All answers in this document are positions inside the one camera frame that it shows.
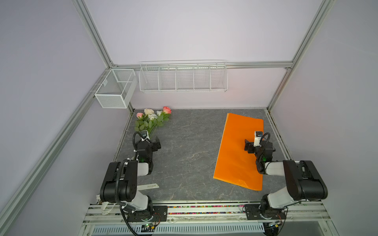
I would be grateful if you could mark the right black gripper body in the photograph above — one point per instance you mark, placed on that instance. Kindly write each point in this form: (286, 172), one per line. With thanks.
(250, 146)

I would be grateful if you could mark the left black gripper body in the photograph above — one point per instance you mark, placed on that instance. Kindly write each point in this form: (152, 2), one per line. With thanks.
(154, 143)

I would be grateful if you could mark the orange wrapping paper sheet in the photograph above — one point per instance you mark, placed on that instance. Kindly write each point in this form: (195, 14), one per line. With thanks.
(234, 164)

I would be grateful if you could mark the dark pink fake rose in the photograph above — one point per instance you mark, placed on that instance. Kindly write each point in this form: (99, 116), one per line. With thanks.
(166, 113)

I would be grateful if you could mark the white fake rose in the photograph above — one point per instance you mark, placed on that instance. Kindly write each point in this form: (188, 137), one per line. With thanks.
(157, 123)

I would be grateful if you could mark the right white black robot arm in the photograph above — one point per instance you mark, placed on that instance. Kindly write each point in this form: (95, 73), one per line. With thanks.
(302, 181)

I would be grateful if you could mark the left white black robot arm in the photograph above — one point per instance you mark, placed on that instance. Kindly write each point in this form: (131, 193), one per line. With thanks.
(119, 185)

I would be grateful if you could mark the cream fake rose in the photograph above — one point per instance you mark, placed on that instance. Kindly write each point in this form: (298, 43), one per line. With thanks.
(150, 117)

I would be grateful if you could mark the white printed ribbon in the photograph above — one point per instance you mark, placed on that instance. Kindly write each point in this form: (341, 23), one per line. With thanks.
(149, 186)

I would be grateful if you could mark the white mesh box basket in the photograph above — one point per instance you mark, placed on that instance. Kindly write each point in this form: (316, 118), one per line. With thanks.
(116, 89)

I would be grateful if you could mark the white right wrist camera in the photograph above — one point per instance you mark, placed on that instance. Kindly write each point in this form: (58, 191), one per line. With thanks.
(258, 137)

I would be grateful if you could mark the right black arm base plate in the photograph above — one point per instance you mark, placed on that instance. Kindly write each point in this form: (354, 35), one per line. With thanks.
(257, 212)

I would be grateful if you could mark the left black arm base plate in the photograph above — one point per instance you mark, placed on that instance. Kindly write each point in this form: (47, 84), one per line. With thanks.
(151, 214)

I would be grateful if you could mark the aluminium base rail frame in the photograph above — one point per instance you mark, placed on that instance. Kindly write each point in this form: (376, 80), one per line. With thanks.
(303, 219)

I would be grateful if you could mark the white slotted cable duct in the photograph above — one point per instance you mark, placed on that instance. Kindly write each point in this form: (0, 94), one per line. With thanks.
(180, 229)

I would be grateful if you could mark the white wire shelf basket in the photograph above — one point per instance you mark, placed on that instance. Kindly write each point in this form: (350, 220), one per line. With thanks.
(183, 76)

